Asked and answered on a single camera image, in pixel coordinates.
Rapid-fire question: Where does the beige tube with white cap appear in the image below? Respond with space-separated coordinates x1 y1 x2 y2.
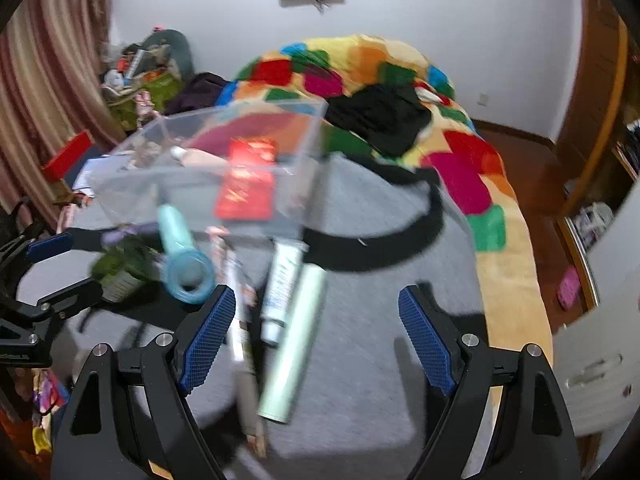
170 145 231 170

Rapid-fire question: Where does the red box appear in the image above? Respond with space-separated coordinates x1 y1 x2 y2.
41 130 96 181

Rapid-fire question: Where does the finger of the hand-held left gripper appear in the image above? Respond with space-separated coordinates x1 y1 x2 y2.
0 233 76 286
15 279 104 331

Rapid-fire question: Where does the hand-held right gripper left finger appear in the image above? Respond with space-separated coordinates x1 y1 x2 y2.
50 284 237 480

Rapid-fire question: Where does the white toothpaste tube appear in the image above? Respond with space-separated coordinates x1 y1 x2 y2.
260 240 307 346

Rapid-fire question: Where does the green storage bag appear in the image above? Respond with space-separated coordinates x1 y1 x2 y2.
102 67 183 131

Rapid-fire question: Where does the brown stick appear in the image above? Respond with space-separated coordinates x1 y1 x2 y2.
235 360 269 459

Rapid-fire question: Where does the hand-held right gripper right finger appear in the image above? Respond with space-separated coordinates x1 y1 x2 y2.
397 284 583 480

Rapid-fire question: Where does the red packet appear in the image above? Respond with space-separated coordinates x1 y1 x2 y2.
213 137 278 221

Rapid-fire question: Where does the clear plastic box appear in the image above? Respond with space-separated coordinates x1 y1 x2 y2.
89 97 328 241

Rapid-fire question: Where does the light blue bottle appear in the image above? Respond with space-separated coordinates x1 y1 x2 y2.
157 204 216 306

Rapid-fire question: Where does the black clothing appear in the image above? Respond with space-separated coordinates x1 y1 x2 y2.
325 82 433 158

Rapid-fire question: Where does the white tube with red print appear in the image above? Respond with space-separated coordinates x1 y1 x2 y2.
207 226 261 367

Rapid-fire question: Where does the blue-grey book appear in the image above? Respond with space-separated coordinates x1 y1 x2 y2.
72 155 132 197

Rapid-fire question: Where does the wooden door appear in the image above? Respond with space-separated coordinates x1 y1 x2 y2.
555 0 628 216

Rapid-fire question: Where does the pink slipper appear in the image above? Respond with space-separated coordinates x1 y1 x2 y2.
557 266 581 311

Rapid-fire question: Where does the dark purple clothing heap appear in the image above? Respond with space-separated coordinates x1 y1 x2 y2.
165 72 231 116

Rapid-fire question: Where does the pale green tube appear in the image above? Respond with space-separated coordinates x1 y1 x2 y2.
257 265 328 423

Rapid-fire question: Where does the colourful patchwork blanket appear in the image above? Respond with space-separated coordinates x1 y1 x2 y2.
220 34 553 356

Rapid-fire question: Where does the purple tube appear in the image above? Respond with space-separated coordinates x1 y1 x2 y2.
102 224 157 248

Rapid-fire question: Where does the white sliding wardrobe door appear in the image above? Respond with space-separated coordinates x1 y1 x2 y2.
550 195 640 480

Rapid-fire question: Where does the striped curtain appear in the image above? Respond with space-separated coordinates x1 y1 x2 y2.
0 0 126 221

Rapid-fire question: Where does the grey-green neck pillow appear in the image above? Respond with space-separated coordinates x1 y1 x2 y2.
140 29 196 81

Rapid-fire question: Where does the grey black-patterned blanket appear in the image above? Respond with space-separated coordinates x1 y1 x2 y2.
15 152 493 480

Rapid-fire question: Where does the green glass bottle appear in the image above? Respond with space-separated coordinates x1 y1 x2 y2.
92 237 162 304

